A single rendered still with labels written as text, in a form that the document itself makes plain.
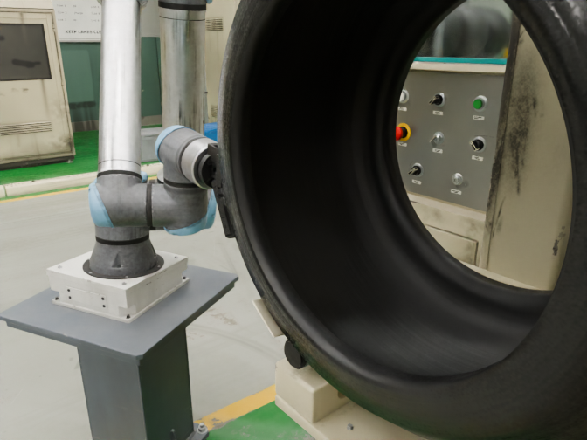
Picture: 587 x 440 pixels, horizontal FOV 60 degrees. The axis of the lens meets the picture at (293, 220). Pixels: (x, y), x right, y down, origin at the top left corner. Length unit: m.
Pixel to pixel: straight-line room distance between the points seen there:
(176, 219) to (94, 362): 0.73
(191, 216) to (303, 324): 0.50
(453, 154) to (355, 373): 0.93
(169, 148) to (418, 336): 0.58
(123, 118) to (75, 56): 7.50
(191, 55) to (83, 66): 7.34
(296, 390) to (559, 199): 0.48
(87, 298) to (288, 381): 0.87
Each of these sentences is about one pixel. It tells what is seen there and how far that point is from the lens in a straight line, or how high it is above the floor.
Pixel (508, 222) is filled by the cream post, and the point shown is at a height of 1.04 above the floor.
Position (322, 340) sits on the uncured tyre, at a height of 0.99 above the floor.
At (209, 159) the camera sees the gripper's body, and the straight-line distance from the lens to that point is 0.94.
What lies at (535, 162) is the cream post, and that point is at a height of 1.15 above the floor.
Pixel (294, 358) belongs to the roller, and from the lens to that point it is 0.74.
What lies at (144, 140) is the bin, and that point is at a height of 0.24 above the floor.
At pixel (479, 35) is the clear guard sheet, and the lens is 1.34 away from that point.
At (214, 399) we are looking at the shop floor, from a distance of 2.12.
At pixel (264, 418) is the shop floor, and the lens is 2.02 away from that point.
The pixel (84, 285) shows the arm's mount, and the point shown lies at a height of 0.69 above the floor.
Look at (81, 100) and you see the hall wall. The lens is 8.66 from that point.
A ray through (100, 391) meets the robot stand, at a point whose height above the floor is 0.31.
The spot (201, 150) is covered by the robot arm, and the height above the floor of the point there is 1.13.
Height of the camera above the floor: 1.32
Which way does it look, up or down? 19 degrees down
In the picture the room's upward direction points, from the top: straight up
